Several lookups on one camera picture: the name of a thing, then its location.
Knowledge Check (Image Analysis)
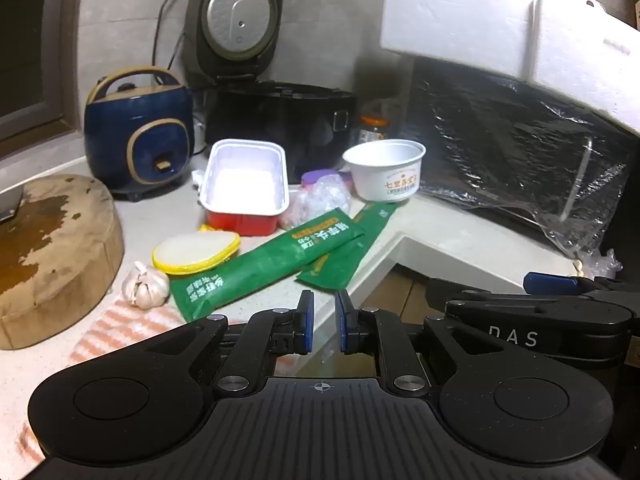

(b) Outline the garlic bulb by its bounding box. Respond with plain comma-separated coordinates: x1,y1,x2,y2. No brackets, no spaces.
121,261,172,309

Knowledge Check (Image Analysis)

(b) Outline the black rice cooker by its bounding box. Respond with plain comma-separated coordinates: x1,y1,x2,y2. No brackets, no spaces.
185,0,357,186

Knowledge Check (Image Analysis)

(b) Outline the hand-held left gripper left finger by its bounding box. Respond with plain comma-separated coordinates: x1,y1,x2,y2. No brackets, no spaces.
107,290,316,396

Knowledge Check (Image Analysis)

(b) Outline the clear plastic bag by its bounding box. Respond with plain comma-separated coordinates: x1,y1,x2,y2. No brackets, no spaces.
277,170,353,231

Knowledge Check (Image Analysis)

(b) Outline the blue rice cooker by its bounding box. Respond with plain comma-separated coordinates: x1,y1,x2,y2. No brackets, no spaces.
84,66,196,203

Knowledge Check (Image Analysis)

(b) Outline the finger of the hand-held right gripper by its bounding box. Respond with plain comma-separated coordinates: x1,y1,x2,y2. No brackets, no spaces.
523,272,608,295
425,278,596,313

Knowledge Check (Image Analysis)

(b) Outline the black plastic-wrapped microwave oven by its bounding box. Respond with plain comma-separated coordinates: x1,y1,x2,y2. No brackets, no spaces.
400,55,632,256

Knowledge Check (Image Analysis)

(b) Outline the red white rectangular food container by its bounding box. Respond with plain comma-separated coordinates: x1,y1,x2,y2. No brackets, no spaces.
199,138,291,237

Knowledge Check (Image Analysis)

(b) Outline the metal cleaver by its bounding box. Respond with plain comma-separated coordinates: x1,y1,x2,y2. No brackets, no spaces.
0,187,24,224

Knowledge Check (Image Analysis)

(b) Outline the long green packet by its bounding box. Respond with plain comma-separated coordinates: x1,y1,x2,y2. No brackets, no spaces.
170,206,365,323

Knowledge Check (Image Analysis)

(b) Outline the white foam box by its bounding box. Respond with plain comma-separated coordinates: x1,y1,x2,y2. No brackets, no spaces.
380,0,539,82
530,0,640,137

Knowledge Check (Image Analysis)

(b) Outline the purple plastic lid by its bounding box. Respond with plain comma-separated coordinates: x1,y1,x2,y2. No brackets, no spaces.
301,170,352,187

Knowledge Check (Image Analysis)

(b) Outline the glass jar with orange lid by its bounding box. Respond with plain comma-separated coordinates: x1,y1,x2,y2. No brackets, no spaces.
359,102,402,150

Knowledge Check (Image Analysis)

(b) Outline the round wooden chopping board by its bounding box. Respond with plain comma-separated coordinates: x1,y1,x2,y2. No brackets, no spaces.
0,175,125,350

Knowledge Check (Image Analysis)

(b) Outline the orange white striped cloth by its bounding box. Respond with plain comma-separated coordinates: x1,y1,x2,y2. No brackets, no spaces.
15,296,187,466

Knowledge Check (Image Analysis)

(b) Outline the dark window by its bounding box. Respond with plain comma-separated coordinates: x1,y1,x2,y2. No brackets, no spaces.
0,0,87,145

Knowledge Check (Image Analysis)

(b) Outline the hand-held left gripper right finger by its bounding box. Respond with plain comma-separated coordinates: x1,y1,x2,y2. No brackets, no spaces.
334,289,501,396

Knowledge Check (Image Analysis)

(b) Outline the black power cable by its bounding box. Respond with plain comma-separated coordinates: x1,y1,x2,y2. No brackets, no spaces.
152,0,182,70

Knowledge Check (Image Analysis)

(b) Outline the short green packet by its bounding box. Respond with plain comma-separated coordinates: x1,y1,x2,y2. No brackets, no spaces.
296,201,398,291

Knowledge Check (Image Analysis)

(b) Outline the yellow rimmed white lid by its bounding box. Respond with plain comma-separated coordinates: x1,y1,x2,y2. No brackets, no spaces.
152,230,242,276

